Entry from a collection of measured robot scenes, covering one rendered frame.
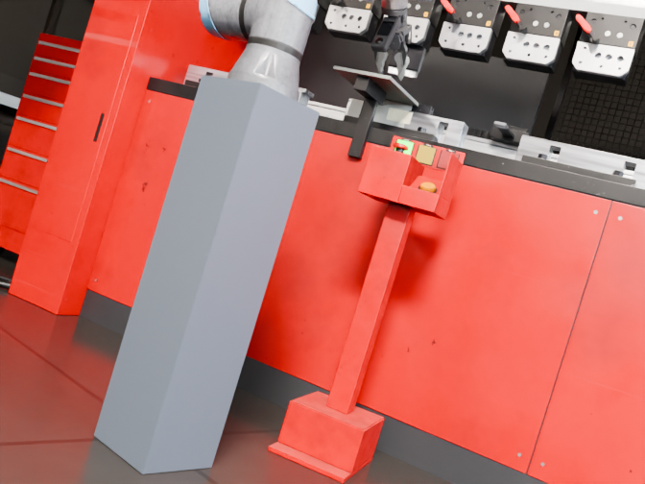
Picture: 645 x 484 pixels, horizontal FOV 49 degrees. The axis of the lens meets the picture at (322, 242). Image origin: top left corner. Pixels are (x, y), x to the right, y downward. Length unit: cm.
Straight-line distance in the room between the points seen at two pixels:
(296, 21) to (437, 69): 141
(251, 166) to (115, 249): 124
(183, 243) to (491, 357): 92
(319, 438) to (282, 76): 86
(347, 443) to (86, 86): 154
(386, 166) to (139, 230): 104
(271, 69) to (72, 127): 131
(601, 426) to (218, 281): 103
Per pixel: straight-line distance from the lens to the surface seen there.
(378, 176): 174
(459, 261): 196
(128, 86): 252
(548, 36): 218
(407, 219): 176
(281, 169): 142
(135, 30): 256
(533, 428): 194
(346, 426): 174
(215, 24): 158
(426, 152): 188
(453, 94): 277
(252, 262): 143
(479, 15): 225
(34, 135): 329
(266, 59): 143
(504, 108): 271
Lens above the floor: 55
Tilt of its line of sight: 1 degrees down
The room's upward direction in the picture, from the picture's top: 17 degrees clockwise
